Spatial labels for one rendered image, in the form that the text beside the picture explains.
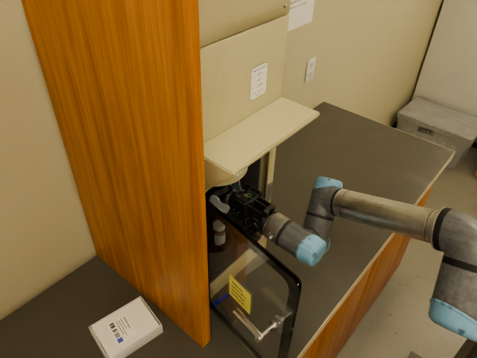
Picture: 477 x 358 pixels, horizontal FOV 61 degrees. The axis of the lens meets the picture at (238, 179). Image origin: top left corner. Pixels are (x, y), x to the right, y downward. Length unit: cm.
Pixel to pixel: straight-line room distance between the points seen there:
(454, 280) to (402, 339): 157
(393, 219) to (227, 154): 42
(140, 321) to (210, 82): 70
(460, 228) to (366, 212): 21
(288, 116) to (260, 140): 12
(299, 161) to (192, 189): 109
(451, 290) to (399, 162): 107
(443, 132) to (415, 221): 264
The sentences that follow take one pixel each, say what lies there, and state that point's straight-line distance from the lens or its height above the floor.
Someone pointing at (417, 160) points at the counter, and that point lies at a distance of 197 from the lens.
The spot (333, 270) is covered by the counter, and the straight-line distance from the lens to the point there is 138.
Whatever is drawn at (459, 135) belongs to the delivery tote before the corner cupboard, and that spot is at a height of 33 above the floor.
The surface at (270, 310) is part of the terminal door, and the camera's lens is 90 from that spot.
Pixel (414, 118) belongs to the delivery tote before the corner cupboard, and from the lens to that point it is 362.
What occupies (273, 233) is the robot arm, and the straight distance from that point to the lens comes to 104.
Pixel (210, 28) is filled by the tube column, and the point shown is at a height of 174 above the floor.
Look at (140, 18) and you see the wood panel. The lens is 67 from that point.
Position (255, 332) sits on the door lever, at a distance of 91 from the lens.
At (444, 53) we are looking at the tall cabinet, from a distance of 387.
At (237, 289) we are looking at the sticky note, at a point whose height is 120.
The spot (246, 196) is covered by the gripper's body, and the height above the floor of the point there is 127.
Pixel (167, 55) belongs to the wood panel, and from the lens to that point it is 65.
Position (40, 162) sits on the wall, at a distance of 119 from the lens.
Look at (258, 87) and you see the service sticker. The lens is 95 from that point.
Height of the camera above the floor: 199
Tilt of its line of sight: 39 degrees down
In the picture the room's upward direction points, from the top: 2 degrees clockwise
